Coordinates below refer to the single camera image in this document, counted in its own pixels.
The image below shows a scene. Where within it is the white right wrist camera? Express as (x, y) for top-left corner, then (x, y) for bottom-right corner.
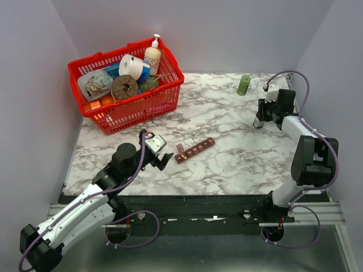
(263, 83), (280, 103)

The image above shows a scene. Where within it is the white pump lotion bottle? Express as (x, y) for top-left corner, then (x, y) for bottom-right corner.
(144, 34), (161, 76)

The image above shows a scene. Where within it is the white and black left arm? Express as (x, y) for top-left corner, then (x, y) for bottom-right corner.
(19, 135), (172, 271)

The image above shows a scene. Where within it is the white printed snack bag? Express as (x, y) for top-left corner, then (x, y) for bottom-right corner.
(77, 69), (113, 101)

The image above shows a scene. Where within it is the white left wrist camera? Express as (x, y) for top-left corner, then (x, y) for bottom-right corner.
(145, 132), (167, 155)

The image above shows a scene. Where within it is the orange fruit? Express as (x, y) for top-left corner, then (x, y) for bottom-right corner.
(100, 95), (115, 106)

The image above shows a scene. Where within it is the white toilet paper roll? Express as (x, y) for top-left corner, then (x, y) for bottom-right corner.
(119, 54), (151, 83)

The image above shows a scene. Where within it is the green leafy vegetable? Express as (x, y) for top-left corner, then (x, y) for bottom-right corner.
(138, 75), (167, 93)

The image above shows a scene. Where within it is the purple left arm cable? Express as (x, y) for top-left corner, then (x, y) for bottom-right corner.
(18, 133), (161, 272)

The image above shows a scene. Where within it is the blue package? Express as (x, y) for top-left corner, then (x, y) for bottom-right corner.
(103, 62), (120, 79)

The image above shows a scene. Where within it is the red plastic shopping basket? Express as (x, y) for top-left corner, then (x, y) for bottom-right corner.
(68, 37), (184, 135)

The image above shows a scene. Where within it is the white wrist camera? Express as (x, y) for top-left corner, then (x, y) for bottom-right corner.
(263, 83), (280, 103)
(145, 132), (167, 155)

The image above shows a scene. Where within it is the aluminium extrusion rail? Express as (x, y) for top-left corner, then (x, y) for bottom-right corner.
(252, 202), (346, 227)

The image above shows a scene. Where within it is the green cylindrical bottle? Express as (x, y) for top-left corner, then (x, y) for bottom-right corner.
(237, 75), (251, 96)

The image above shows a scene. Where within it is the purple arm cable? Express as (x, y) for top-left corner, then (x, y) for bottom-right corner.
(18, 133), (161, 272)
(260, 70), (340, 249)

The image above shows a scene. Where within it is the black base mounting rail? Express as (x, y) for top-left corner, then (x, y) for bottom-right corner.
(96, 194), (332, 237)

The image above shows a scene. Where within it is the small orange box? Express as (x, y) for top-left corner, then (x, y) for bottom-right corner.
(89, 100), (102, 111)

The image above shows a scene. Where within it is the white pill bottle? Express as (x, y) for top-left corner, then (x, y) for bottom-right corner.
(253, 115), (265, 129)

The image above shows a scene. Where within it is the red weekly pill organizer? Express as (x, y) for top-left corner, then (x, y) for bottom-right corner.
(174, 137), (215, 164)

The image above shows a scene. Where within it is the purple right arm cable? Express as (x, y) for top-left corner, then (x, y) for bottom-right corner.
(260, 70), (340, 249)

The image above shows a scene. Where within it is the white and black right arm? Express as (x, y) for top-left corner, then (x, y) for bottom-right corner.
(253, 89), (339, 222)

